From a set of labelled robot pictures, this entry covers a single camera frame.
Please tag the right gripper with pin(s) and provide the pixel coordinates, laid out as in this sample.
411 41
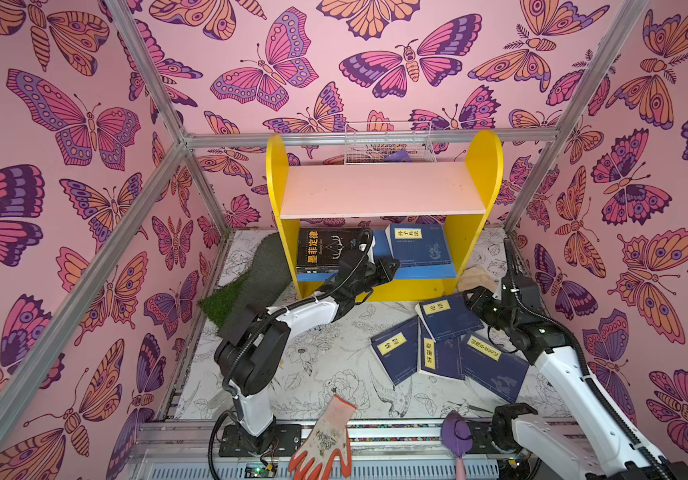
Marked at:
482 300

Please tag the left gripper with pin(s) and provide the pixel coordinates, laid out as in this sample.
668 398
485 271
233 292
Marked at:
381 270

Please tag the black antler cover book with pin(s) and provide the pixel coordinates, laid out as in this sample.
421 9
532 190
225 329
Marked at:
327 250

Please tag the black wolf cover book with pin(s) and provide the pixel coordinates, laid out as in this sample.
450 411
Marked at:
315 277

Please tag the blue thread-bound book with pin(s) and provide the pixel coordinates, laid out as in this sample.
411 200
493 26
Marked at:
418 245

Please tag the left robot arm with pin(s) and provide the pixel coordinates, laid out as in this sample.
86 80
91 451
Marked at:
253 345

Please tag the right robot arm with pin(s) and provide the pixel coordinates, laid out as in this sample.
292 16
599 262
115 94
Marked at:
619 449

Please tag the beige work glove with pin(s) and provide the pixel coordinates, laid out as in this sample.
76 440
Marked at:
474 277

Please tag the yellow pink blue bookshelf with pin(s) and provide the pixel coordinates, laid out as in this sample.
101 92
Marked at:
463 193

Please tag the green artificial grass mat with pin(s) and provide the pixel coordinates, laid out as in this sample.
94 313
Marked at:
255 273

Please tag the purple item in basket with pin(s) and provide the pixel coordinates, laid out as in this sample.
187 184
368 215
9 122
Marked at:
401 155

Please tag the red white work glove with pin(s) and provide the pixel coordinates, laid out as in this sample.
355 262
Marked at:
328 441

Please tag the green circuit board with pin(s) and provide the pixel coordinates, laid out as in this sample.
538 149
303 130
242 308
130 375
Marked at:
261 470

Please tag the clear wire basket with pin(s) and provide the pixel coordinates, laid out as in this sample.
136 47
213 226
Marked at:
369 142

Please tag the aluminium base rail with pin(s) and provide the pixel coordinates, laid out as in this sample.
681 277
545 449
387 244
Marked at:
405 449

